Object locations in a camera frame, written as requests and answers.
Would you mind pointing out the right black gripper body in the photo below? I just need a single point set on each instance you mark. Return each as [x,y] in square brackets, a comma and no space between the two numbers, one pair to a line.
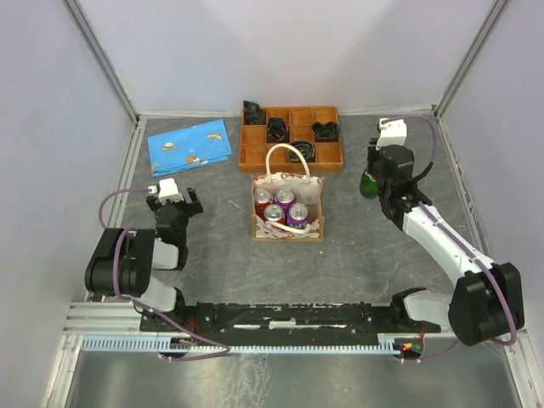
[382,190]

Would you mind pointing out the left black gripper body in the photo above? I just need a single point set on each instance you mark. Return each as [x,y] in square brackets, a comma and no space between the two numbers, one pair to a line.
[185,210]

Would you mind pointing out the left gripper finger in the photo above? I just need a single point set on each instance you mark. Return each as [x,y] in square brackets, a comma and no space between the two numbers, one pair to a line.
[152,201]
[194,204]

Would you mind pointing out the green glass bottle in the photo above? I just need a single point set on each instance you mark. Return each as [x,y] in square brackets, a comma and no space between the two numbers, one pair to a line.
[368,186]

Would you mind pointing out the purple soda can front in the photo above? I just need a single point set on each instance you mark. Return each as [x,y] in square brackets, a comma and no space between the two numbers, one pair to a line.
[297,216]

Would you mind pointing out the purple soda can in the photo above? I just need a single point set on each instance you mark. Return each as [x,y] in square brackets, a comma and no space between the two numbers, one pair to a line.
[285,198]
[297,216]

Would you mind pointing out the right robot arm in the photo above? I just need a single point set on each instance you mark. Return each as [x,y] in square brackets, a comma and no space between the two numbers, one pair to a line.
[487,301]

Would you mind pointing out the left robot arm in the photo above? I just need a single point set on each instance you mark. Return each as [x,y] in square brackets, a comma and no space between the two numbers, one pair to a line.
[123,264]

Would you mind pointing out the canvas tote bag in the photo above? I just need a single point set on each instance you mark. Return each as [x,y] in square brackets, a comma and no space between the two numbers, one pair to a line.
[308,190]

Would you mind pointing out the rolled black tie right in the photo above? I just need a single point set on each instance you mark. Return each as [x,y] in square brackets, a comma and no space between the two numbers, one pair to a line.
[326,132]

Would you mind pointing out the blue space print cloth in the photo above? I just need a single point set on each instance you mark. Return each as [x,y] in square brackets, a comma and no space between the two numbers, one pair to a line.
[189,147]

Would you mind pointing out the wooden compartment tray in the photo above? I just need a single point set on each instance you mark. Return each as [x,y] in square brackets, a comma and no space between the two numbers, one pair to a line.
[254,145]

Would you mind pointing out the red soda can rear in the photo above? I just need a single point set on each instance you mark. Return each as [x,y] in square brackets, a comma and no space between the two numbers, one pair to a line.
[262,197]

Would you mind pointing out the red soda can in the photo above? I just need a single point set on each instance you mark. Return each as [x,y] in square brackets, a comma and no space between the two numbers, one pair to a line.
[274,213]
[262,197]

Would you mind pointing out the red soda can front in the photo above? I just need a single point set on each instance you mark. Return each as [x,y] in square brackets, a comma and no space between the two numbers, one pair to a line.
[274,213]

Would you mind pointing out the rolled black orange tie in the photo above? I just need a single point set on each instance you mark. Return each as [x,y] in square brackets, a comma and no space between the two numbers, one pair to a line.
[277,131]

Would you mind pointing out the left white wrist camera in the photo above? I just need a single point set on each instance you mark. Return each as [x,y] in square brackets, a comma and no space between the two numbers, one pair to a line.
[166,190]

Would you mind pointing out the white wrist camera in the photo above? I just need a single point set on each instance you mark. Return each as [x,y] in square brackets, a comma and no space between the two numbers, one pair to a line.
[391,132]
[166,190]

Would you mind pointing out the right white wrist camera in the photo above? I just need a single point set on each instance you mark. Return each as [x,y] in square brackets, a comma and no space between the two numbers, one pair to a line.
[391,132]

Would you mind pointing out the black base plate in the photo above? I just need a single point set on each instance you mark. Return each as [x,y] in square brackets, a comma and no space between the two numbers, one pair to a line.
[299,324]

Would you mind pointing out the aluminium frame rail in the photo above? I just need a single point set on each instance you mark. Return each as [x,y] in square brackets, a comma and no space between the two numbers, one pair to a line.
[102,319]

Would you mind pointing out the light blue cable duct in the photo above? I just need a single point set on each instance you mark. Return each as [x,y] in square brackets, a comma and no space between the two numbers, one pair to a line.
[163,343]

